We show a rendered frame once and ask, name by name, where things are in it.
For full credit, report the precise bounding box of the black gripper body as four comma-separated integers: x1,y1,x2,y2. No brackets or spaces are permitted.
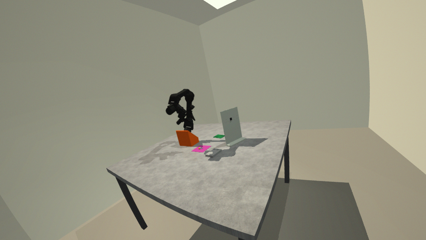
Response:
176,105,194,125

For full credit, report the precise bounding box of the pink square marker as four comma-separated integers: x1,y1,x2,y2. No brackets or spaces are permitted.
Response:
192,145,210,153

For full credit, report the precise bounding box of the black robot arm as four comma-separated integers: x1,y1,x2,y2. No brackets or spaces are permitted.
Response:
166,89,195,132

